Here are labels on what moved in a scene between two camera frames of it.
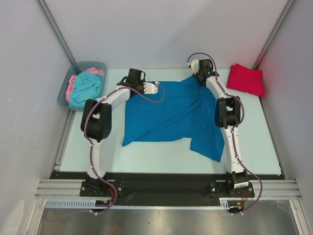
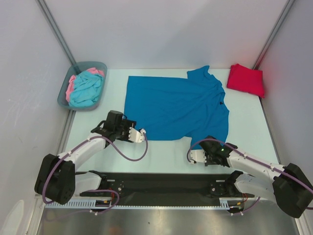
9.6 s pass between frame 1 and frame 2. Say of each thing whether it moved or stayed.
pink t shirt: stayed
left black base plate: stayed
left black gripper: moved
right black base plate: stayed
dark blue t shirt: stayed
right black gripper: moved
